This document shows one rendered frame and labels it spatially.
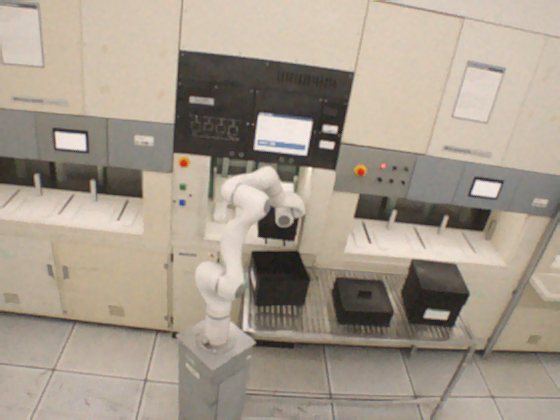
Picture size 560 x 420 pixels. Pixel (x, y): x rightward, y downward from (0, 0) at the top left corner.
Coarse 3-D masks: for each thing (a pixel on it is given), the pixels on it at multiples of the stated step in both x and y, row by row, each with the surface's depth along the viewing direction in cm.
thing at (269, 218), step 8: (288, 184) 257; (264, 216) 251; (272, 216) 251; (264, 224) 253; (272, 224) 253; (296, 224) 254; (264, 232) 256; (272, 232) 256; (280, 232) 256; (288, 232) 256; (296, 232) 256; (288, 240) 259
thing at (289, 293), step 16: (256, 256) 259; (272, 256) 261; (288, 256) 263; (256, 272) 241; (272, 272) 267; (288, 272) 270; (304, 272) 250; (256, 288) 240; (272, 288) 238; (288, 288) 240; (304, 288) 242; (256, 304) 242; (272, 304) 244; (288, 304) 246; (304, 304) 249
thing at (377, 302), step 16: (336, 288) 253; (352, 288) 251; (368, 288) 253; (384, 288) 255; (336, 304) 249; (352, 304) 239; (368, 304) 240; (384, 304) 242; (352, 320) 238; (368, 320) 239; (384, 320) 239
